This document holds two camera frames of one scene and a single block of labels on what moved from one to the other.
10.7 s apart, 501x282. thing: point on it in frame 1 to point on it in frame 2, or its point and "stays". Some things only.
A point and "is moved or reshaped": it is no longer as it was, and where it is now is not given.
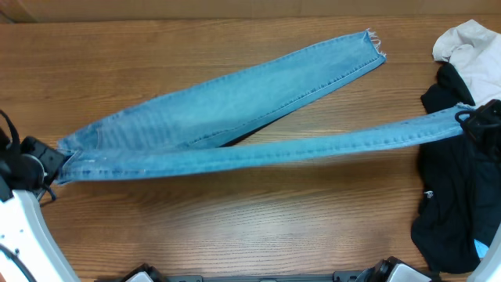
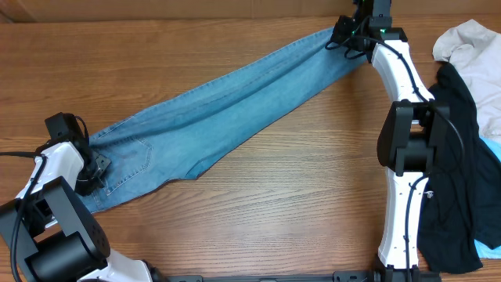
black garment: [459, 189] stays
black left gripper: [52, 160] to [88, 189]
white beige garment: [474, 52] stays
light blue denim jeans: [195, 131] is moved or reshaped
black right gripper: [473, 124] to [341, 26]
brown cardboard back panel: [70, 11] stays
